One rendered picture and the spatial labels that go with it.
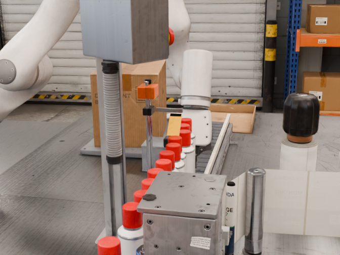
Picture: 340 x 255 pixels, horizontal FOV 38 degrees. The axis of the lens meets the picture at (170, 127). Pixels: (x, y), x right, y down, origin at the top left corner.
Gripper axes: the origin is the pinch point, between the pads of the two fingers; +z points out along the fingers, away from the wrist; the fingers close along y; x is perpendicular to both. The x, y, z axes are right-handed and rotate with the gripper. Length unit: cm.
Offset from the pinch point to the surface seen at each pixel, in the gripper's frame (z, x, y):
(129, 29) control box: -25, -50, -5
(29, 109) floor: -39, 383, -254
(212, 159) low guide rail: -1.4, 12.2, 4.3
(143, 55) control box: -21, -47, -3
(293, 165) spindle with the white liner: -1.6, -16.9, 26.8
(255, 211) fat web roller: 7.8, -34.0, 19.2
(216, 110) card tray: -23, 93, -5
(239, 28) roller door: -136, 387, -21
